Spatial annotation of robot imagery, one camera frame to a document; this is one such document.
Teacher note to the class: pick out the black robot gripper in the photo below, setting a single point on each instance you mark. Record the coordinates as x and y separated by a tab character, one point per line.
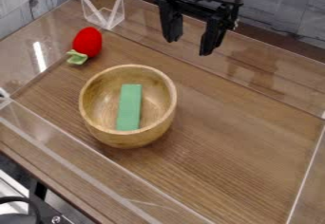
217	26

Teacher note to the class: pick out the red plush strawberry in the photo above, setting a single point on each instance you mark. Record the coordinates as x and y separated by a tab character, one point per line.
86	46

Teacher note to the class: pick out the green rectangular block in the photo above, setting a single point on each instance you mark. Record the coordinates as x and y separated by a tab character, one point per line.
129	107

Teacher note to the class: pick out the wooden bowl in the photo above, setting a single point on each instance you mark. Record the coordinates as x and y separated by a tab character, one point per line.
99	100

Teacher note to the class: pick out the black metal table leg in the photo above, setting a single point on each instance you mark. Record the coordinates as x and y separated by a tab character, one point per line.
55	210

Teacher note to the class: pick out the clear acrylic corner bracket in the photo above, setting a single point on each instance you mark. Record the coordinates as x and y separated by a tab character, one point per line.
105	18

